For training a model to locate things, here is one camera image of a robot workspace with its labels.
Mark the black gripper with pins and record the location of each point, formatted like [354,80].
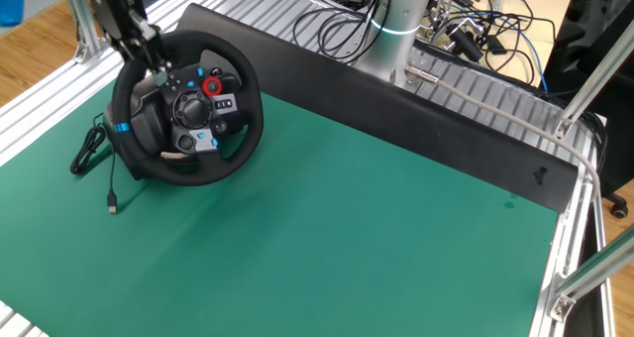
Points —
[116,15]

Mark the black racing steering wheel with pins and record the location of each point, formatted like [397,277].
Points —
[193,111]

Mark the black steering wheel base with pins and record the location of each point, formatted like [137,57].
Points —
[148,124]

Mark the green table mat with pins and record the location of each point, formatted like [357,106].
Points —
[297,253]

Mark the black rubber mat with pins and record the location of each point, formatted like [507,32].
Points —
[396,104]

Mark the black cylindrical device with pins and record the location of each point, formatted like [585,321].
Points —
[465,44]

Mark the black power adapter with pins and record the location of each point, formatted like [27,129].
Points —
[495,44]

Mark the light wooden desk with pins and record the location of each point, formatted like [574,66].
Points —
[560,10]

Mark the black office chair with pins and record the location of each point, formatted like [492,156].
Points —
[619,109]

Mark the aluminium frame post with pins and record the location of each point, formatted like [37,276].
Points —
[594,272]
[594,74]
[74,10]

